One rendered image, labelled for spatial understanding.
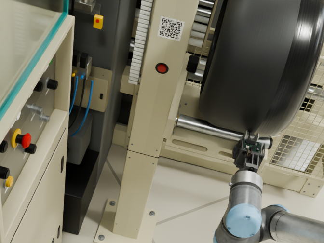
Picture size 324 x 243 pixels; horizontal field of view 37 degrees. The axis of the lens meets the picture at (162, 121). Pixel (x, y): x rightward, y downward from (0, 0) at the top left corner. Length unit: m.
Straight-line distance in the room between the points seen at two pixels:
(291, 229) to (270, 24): 0.56
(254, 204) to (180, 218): 1.26
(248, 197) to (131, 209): 1.00
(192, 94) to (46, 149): 0.70
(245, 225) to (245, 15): 0.57
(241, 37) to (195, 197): 1.43
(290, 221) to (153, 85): 0.66
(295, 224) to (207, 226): 1.24
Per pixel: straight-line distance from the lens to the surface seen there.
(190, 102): 1.95
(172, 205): 2.61
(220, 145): 1.73
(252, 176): 1.39
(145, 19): 1.59
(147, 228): 2.49
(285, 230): 1.41
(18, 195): 1.46
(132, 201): 2.21
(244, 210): 1.31
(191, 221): 2.58
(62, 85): 1.61
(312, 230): 1.34
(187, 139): 1.72
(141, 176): 2.06
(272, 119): 1.50
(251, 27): 1.40
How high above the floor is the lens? 2.07
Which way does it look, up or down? 44 degrees down
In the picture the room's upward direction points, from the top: 14 degrees clockwise
